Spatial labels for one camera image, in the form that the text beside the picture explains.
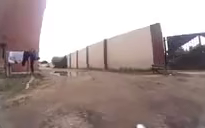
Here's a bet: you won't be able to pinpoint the rainwater puddle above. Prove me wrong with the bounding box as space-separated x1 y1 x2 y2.
53 69 91 78

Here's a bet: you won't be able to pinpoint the brown dirt road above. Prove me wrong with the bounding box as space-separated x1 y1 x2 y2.
0 68 205 128

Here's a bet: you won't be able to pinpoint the pale concrete kerb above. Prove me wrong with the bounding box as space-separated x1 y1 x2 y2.
3 74 36 104

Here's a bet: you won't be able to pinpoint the clothes on drying line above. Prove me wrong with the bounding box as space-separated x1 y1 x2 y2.
5 49 40 76

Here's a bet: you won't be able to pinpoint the dark metal gate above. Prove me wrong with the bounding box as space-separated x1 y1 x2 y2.
163 30 205 71

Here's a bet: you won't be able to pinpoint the red brick building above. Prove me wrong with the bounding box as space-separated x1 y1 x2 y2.
0 0 47 74

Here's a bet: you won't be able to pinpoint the patchy grass verge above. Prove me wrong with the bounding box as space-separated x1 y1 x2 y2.
0 70 44 101

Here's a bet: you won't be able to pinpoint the pale wall with brown pillars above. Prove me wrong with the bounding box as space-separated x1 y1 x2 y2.
65 22 166 72

